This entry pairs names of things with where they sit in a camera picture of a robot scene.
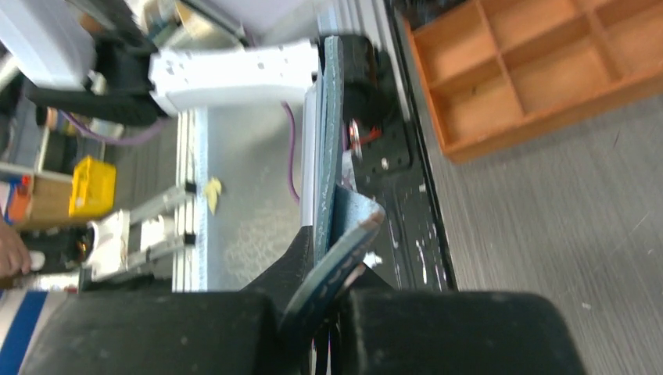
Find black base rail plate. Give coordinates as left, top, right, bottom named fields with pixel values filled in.
left=341, top=34, right=456, bottom=291

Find orange wooden divider tray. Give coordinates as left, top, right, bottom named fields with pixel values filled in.
left=405, top=0, right=662, bottom=163

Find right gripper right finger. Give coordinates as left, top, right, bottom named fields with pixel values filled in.
left=336, top=270, right=586, bottom=374

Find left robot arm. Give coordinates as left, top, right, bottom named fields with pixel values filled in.
left=1, top=1, right=392, bottom=127

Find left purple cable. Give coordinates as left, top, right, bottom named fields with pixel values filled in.
left=56, top=101, right=302, bottom=205

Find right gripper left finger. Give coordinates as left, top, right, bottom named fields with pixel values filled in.
left=18, top=225, right=317, bottom=375

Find yellow plastic crate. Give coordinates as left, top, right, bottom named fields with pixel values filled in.
left=68, top=156, right=116, bottom=218

